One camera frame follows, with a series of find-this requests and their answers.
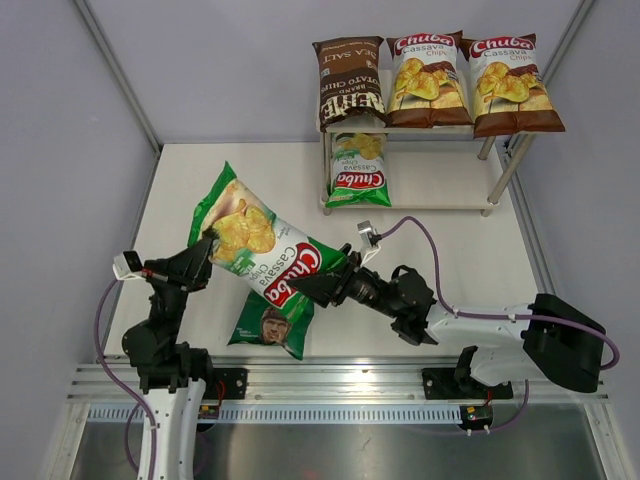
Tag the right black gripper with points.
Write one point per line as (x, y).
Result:
(338, 282)

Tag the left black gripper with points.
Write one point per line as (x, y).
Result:
(194, 262)

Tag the green Chuba bag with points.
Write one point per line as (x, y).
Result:
(255, 244)
(358, 170)

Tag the green Real chips bag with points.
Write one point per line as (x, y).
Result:
(260, 323)

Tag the brown Kettle sea salt bag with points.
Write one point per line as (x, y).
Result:
(349, 81)

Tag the brown Chuba bag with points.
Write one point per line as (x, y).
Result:
(426, 91)
(508, 95)

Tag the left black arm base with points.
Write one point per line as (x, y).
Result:
(231, 383)

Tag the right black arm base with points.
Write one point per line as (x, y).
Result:
(448, 383)

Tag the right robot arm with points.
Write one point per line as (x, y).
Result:
(546, 339)

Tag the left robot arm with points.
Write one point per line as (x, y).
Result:
(172, 376)

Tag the white two-tier shelf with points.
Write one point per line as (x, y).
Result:
(442, 168)

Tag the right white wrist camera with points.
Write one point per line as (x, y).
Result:
(370, 241)

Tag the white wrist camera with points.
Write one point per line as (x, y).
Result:
(127, 266)
(370, 241)

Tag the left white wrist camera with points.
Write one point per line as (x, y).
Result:
(127, 266)

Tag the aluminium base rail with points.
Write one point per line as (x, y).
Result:
(363, 391)

